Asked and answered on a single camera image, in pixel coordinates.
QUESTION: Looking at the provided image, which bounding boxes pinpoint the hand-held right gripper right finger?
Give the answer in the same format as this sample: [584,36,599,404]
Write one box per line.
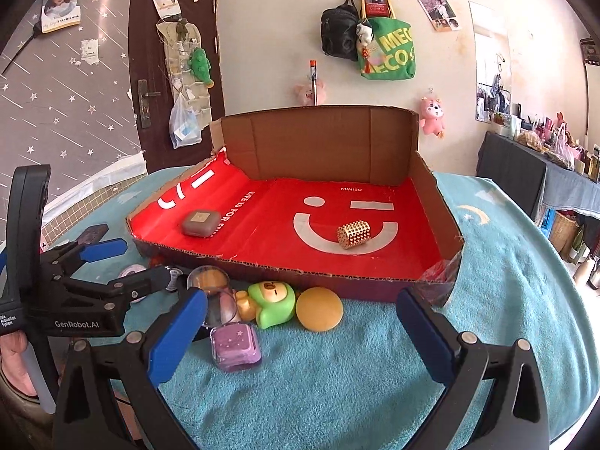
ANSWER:
[396,288,549,450]

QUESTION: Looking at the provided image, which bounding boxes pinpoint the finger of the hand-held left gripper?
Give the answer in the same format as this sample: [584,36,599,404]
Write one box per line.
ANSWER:
[61,266,172,310]
[41,237,128,277]

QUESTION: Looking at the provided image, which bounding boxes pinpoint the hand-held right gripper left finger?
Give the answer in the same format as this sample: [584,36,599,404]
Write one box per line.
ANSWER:
[51,287,209,450]

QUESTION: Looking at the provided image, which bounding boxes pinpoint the pink earbud case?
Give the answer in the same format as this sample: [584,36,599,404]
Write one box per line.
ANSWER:
[118,265,147,303]

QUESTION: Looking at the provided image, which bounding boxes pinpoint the purple nail polish bottle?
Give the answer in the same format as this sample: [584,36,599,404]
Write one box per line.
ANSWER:
[210,322,262,372]

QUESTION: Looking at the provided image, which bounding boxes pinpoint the green and yellow toy figure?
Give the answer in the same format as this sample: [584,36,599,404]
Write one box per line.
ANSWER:
[234,281,297,330]

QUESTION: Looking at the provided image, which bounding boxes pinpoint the orange ball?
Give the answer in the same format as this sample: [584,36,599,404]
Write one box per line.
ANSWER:
[296,286,344,332]

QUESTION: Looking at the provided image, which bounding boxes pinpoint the cardboard box with red lining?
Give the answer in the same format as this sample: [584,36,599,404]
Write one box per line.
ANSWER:
[126,106,465,308]

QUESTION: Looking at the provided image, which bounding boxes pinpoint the person's left hand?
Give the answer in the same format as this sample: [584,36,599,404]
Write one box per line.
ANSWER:
[0,332,39,399]

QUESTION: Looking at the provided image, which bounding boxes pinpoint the dark smartphone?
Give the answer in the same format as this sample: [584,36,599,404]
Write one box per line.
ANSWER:
[76,225,110,245]

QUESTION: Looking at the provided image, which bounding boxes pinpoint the grey rounded case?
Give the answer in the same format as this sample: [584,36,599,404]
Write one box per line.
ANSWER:
[181,209,222,237]

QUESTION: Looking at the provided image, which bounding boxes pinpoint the teal fleece blanket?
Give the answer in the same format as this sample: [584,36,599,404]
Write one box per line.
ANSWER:
[41,164,600,450]

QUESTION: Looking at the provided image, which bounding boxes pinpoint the gold studded cylinder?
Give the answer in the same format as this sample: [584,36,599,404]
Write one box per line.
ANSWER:
[336,219,372,250]

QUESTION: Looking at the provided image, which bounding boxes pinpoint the clear plastic bag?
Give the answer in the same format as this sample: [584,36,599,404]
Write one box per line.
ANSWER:
[169,96,203,149]

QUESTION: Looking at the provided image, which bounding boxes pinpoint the wicker basket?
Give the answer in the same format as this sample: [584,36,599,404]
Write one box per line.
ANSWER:
[548,211,582,254]

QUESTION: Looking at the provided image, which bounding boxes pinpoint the metal flask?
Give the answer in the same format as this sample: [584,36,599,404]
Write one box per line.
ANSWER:
[574,253,600,291]

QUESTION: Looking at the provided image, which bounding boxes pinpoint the table with dark cloth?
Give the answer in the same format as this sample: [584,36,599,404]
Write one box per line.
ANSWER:
[477,131,600,226]

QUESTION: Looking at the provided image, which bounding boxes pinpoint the green plush toy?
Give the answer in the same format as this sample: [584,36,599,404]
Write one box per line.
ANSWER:
[188,48,215,87]

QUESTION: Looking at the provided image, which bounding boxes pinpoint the beige hanging pocket organiser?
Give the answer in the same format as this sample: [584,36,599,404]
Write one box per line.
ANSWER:
[156,15,213,125]

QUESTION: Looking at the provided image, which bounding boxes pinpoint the dark brown door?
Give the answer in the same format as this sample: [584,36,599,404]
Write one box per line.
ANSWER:
[128,0,227,174]

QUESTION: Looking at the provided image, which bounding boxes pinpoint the pink deer plush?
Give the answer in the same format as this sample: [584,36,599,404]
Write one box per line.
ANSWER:
[418,96,446,139]

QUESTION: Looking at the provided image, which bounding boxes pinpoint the row of cosmetic bottles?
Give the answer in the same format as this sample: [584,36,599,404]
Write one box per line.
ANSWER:
[508,111,600,176]

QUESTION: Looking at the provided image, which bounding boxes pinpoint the portrait booklet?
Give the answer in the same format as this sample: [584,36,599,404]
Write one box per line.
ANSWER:
[41,0,81,33]

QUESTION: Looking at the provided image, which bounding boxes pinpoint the marker with orange cap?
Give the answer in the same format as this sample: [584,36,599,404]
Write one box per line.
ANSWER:
[308,60,326,104]

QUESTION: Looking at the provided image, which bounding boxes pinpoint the green tote bag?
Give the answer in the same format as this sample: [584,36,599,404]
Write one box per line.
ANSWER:
[358,2,416,80]

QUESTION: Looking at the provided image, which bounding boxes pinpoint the black backpack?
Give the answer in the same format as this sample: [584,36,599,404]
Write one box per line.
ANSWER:
[321,0,361,63]

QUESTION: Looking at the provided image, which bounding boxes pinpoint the red framed picture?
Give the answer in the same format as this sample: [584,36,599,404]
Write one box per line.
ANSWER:
[362,0,392,18]

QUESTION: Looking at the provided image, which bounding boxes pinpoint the metal door handle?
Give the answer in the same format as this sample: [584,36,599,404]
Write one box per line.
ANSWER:
[137,79,162,128]

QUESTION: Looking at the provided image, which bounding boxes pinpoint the wall mirror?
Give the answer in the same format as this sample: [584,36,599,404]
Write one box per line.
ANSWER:
[469,1,514,125]

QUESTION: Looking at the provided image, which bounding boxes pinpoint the wall photo prints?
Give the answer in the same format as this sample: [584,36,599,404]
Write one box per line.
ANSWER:
[417,0,462,33]

